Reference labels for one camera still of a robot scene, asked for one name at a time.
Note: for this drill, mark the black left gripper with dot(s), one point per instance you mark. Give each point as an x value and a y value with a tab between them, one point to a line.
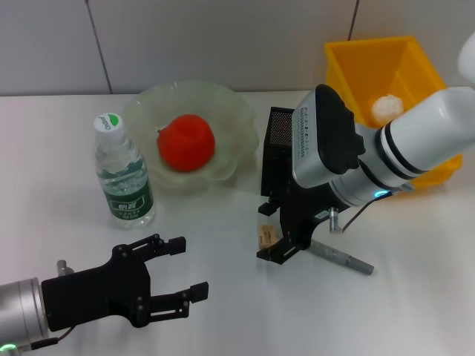
96	293

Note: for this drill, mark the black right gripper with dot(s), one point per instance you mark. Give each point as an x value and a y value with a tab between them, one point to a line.
308	211

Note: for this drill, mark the small beige eraser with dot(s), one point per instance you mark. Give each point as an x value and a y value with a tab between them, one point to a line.
267	235

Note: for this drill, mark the grey glitter pen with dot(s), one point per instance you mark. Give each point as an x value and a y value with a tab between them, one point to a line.
345	259

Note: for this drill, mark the clear green-label water bottle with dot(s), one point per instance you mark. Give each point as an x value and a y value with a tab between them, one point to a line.
122	167

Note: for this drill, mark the red-orange fruit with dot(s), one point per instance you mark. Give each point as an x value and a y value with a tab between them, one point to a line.
187	142

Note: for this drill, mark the white paper ball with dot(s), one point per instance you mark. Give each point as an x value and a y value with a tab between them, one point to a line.
387	107

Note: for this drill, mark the black mesh pen holder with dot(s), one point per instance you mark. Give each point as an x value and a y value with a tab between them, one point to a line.
276	155

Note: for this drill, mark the pale green glass fruit plate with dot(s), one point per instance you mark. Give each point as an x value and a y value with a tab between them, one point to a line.
230	118

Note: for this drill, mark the yellow plastic bin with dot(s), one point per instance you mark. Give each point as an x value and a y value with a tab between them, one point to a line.
360	78

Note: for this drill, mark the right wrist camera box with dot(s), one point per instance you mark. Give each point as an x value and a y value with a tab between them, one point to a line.
323	137

